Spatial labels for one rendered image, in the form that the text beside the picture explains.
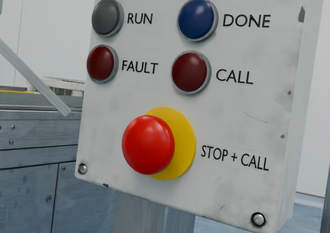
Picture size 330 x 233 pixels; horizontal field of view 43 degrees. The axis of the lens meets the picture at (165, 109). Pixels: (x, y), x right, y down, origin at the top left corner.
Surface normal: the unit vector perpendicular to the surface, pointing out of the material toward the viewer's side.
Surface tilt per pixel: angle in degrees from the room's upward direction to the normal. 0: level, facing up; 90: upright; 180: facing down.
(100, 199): 90
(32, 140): 90
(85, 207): 90
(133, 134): 86
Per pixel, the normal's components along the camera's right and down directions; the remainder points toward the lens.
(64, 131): 0.84, 0.13
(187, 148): -0.53, -0.02
